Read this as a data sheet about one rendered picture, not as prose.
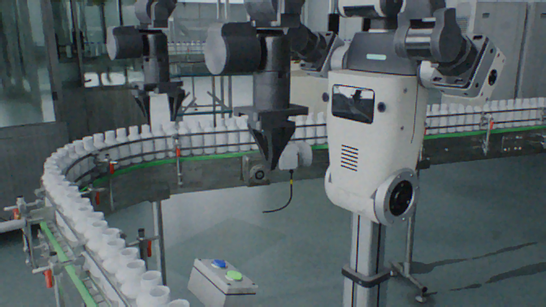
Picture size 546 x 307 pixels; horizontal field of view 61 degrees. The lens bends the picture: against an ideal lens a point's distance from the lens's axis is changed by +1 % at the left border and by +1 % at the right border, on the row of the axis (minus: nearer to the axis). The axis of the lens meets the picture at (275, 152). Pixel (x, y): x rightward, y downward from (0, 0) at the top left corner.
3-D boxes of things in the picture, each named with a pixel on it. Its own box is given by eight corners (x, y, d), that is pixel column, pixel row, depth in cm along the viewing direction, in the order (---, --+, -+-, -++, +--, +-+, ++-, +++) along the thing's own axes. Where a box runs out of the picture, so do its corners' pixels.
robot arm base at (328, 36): (320, 72, 129) (337, 34, 130) (301, 58, 124) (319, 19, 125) (301, 70, 136) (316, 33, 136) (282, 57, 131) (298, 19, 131)
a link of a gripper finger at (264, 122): (296, 172, 71) (297, 112, 68) (257, 179, 67) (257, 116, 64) (270, 162, 76) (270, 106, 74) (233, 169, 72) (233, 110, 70)
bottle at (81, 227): (97, 258, 125) (91, 201, 120) (108, 265, 121) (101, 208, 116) (75, 266, 120) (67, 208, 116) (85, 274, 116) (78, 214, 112)
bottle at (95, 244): (121, 288, 111) (115, 225, 106) (95, 296, 108) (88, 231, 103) (115, 277, 116) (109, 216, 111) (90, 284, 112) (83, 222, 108)
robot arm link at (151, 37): (171, 29, 101) (160, 29, 106) (140, 29, 97) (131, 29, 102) (173, 61, 103) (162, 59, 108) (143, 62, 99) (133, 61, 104)
